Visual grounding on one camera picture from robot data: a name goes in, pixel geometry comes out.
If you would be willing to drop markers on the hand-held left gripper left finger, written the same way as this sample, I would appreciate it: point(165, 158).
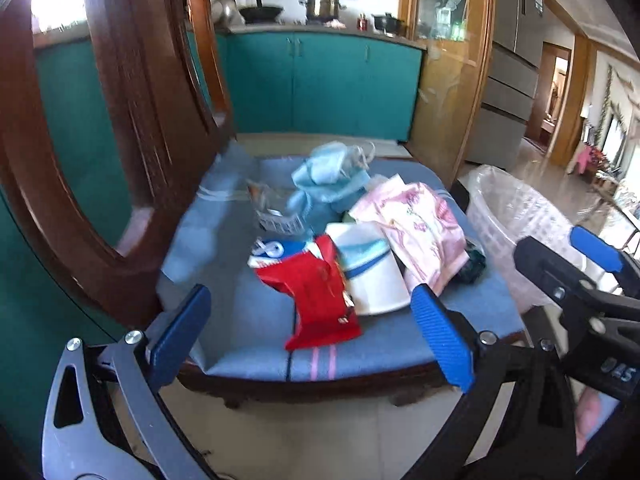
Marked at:
point(180, 335)

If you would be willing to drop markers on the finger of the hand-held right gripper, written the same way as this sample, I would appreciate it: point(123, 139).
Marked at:
point(597, 255)
point(537, 260)

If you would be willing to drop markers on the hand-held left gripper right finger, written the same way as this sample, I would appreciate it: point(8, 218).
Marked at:
point(440, 335)

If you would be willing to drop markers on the dark green packet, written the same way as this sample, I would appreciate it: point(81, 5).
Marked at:
point(472, 262)

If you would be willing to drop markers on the white paper cup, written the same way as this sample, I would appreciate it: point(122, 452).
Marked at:
point(375, 280)

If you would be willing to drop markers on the white plastic waste basket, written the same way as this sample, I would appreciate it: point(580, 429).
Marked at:
point(495, 175)

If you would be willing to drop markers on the pink packet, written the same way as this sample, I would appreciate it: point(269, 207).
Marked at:
point(420, 230)

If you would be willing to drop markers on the red snack packet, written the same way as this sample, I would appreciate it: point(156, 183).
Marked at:
point(320, 300)

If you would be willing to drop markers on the clear plastic wrapper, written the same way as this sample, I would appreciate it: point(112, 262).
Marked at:
point(272, 210)

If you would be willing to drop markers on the teal wrapper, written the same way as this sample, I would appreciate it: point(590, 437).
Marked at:
point(300, 212)

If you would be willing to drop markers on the blue face mask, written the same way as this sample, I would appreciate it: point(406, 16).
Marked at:
point(325, 170)

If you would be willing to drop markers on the person's right hand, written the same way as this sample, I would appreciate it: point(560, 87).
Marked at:
point(590, 420)

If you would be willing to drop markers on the blue striped cloth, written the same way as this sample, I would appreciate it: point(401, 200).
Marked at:
point(240, 320)

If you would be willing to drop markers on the grey refrigerator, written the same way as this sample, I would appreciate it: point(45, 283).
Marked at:
point(510, 75)

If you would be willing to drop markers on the wooden framed glass door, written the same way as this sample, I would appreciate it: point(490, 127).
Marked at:
point(450, 70)

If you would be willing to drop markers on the carved wooden chair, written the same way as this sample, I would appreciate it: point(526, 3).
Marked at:
point(150, 110)

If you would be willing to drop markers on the teal kitchen cabinets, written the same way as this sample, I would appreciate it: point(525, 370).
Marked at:
point(325, 85)

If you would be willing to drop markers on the black casserole pot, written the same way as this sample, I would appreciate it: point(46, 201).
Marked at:
point(387, 22)

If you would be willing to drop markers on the round steel lid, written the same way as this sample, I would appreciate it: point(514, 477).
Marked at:
point(227, 10)

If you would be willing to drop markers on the steel stockpot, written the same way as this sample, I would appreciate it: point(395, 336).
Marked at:
point(322, 6)

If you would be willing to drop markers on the black wok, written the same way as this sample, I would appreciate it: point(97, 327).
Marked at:
point(261, 11)

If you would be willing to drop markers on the wooden doorway frame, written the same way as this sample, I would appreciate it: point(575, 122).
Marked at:
point(575, 100)

